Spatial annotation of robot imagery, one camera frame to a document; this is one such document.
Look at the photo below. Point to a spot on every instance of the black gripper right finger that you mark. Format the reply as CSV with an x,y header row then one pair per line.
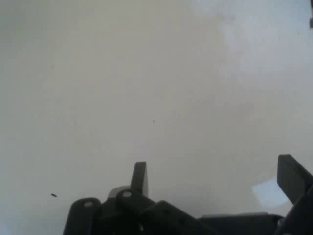
x,y
293,181

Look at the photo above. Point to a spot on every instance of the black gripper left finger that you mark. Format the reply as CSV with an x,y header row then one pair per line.
x,y
137,215

